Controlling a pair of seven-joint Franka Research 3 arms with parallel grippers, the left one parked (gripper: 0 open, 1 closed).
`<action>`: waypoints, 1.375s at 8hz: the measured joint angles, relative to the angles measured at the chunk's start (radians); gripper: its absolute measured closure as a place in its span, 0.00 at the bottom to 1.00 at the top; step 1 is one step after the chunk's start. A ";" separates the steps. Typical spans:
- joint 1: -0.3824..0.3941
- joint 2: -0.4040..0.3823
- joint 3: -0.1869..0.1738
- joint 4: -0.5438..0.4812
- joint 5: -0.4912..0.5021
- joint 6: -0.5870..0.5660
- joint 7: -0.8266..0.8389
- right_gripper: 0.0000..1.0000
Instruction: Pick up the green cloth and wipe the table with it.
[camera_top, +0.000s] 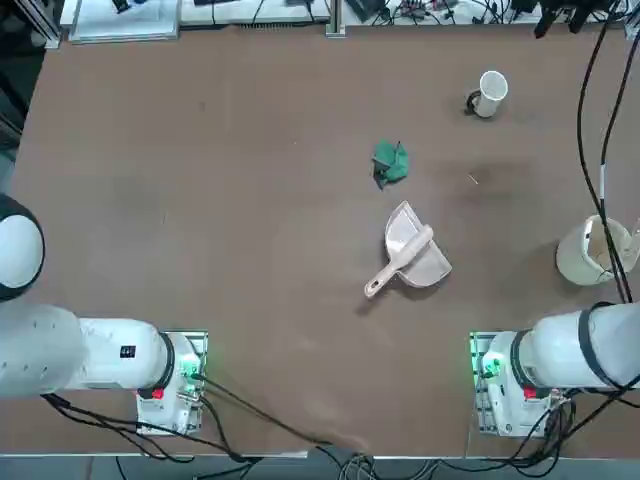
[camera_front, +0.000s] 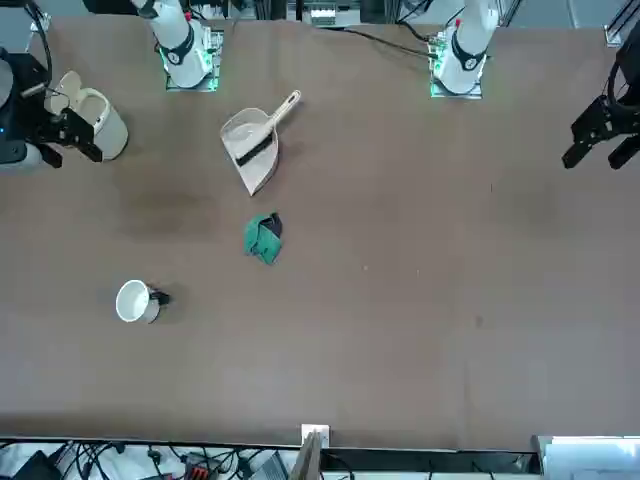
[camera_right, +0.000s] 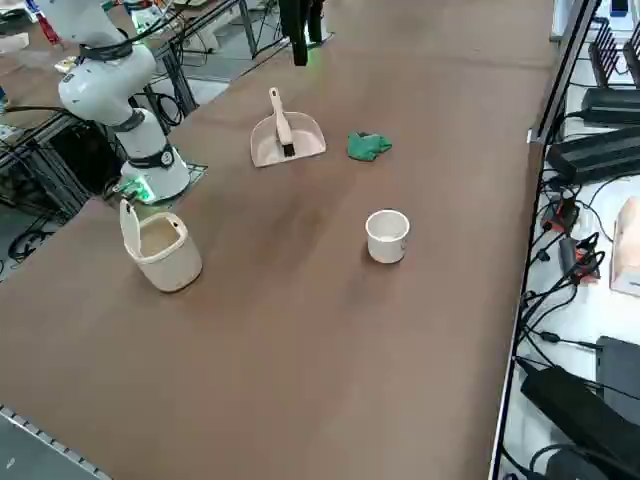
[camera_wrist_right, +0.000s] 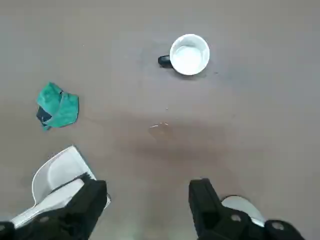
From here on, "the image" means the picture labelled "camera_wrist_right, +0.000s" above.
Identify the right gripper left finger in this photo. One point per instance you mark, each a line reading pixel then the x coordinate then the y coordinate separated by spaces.
pixel 75 215

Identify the beige lidded trash bin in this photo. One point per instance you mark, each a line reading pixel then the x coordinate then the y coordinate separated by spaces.
pixel 240 203

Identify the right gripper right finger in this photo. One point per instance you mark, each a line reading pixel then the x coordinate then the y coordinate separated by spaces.
pixel 210 220

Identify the green cloth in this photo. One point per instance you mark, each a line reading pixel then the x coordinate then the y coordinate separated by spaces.
pixel 67 110

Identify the beige plastic dustpan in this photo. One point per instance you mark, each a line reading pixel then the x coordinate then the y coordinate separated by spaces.
pixel 62 162

